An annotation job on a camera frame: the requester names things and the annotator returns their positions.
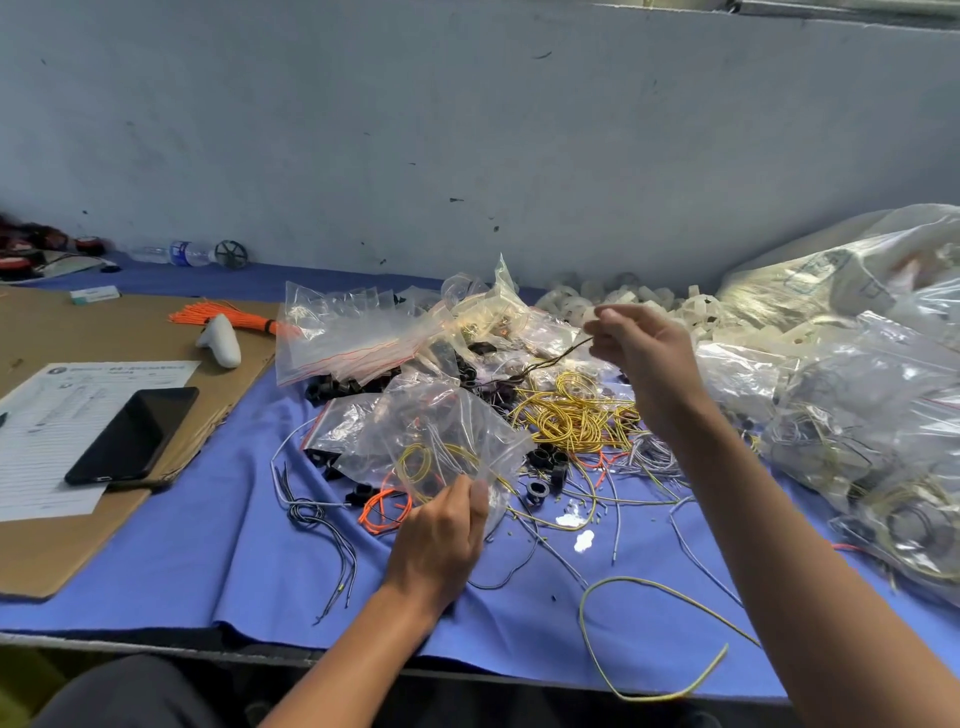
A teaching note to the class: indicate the person's right hand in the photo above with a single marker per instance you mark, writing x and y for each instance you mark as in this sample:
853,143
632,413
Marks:
653,360

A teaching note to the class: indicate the person's left hand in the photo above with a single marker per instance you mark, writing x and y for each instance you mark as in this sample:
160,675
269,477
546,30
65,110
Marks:
438,548

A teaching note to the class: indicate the pile of white plastic wheels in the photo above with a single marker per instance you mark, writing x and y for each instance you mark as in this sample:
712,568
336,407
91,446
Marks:
705,312

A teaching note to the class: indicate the clear zip plastic bag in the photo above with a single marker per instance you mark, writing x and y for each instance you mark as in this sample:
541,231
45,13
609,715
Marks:
435,428

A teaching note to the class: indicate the red-zip plastic bag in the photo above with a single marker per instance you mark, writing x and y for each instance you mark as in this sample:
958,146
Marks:
338,423

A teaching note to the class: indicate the heap of plastic bags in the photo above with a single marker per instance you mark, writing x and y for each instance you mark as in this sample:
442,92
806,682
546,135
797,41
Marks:
495,315

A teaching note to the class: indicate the pile of black plastic rings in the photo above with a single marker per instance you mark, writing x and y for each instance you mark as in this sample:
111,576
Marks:
330,387

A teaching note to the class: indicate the pile of large plastic bags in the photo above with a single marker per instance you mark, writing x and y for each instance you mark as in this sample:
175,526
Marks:
870,375

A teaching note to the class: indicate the stack of plastic bags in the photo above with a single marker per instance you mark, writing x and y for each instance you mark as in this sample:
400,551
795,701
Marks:
345,333

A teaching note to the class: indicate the person's right forearm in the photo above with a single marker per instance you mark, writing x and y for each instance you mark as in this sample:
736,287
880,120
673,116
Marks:
810,570

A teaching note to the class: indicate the person's left forearm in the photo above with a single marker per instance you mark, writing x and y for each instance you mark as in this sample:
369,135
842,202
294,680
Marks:
353,668

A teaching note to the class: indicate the blue cloth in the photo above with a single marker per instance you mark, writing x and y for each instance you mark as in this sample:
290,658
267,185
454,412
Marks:
180,570

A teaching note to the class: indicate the white handheld device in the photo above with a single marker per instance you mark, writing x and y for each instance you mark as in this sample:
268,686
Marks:
221,342

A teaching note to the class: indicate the orange tie bundle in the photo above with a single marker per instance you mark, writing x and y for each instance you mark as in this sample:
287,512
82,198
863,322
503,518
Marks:
218,315

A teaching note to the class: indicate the black smartphone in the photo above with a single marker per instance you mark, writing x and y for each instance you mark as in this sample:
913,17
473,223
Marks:
132,435

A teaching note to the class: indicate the black round wheel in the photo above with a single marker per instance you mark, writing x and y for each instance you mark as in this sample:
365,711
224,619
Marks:
231,254

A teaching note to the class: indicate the brown cardboard sheet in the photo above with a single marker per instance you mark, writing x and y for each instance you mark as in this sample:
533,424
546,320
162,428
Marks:
105,330

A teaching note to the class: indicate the clear plastic water bottle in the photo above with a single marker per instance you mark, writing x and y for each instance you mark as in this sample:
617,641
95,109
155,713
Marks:
168,254

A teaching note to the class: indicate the white paper sheet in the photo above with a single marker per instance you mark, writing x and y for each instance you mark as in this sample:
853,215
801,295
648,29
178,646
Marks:
45,428

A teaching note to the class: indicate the small white label card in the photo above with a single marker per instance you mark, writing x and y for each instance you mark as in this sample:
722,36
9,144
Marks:
93,296

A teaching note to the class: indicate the window frame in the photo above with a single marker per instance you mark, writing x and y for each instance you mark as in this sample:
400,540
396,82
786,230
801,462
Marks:
855,8

